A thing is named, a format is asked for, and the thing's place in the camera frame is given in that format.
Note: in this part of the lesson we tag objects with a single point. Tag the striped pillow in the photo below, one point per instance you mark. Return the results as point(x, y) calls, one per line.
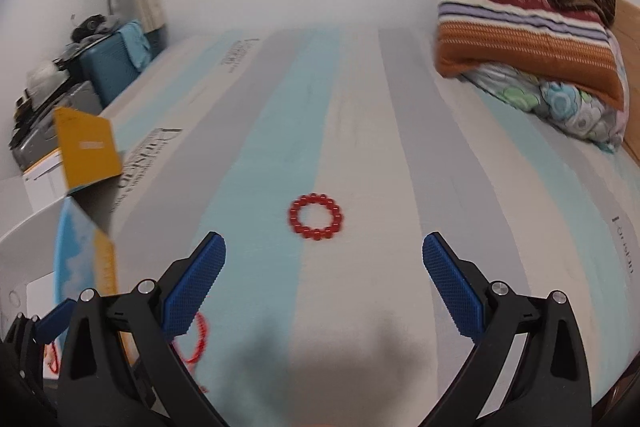
point(520, 37)

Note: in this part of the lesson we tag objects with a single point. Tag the wooden headboard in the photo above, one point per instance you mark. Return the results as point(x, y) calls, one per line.
point(631, 37)

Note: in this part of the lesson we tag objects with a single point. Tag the white plastic bag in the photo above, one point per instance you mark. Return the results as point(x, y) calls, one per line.
point(47, 77)

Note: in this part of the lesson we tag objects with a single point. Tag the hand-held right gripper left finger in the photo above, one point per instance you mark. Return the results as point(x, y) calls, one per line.
point(195, 287)

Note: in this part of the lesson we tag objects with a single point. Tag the blue and yellow cardboard box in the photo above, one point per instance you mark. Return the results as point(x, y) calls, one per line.
point(85, 147)

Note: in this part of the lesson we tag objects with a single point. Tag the blue suitcase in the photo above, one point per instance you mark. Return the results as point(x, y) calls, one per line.
point(110, 67)

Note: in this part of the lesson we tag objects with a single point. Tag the black clutter pile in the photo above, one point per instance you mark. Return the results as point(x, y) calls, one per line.
point(92, 27)

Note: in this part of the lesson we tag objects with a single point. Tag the grey case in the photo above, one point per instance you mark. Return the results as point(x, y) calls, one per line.
point(50, 129)

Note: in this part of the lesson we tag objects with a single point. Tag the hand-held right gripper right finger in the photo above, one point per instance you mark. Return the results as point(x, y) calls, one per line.
point(452, 287)

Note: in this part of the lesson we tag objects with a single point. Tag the floral pillow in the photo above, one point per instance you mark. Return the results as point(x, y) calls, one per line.
point(550, 102)

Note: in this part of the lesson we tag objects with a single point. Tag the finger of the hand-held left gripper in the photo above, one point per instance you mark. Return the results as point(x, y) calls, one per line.
point(52, 322)

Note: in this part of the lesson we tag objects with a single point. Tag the striped bed sheet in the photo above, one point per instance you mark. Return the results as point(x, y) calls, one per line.
point(350, 107)

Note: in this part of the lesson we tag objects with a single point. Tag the light blue cloth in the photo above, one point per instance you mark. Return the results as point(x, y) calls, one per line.
point(135, 42)

